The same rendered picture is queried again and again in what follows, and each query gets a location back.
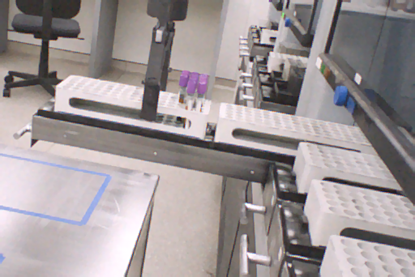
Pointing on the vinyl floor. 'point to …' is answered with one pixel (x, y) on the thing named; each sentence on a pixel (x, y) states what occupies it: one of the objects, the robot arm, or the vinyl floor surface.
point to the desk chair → (38, 19)
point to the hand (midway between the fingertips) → (154, 100)
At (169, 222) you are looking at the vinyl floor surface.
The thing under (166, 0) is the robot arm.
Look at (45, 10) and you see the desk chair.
